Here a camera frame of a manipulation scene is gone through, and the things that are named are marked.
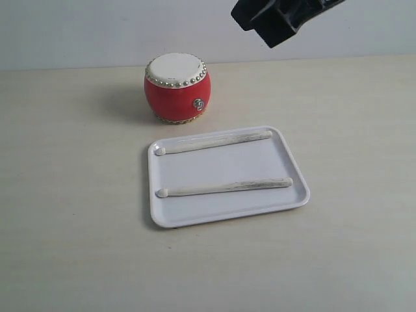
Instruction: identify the white drumstick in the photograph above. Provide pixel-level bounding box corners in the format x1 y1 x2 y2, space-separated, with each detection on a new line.
155 177 293 198
154 131 272 156

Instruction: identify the small red drum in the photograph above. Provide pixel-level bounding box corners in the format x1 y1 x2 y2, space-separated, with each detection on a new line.
144 53 211 124

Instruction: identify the white plastic tray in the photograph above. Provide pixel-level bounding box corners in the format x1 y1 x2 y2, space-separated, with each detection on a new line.
148 125 310 228

